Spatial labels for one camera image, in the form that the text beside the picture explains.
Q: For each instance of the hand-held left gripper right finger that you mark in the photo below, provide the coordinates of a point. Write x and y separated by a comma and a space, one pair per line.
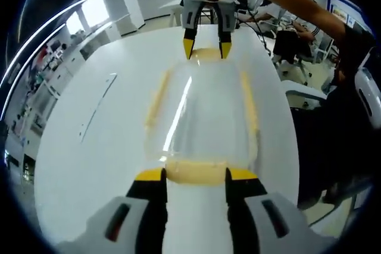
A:
253, 206

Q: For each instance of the blue framed wall board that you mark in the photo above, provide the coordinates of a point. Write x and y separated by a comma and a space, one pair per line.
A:
339, 10

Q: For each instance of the white wearable chest device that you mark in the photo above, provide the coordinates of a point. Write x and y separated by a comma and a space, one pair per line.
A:
369, 99

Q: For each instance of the clear storage box yellow latches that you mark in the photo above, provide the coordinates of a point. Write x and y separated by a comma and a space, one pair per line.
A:
208, 102

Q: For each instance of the white plastic chair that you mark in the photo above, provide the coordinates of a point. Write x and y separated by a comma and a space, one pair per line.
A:
324, 50

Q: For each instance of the white background desk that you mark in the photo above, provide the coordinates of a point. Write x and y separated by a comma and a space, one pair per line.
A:
175, 13

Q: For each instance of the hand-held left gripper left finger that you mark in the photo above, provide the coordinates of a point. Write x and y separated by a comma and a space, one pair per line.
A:
140, 203

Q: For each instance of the row of white cabinets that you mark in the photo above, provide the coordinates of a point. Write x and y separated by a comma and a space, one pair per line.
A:
89, 48

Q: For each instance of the person in dark clothes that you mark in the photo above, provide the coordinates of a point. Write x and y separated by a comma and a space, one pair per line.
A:
327, 147

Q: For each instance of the cluttered lab shelving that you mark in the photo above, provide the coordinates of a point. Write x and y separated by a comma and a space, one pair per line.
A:
29, 102

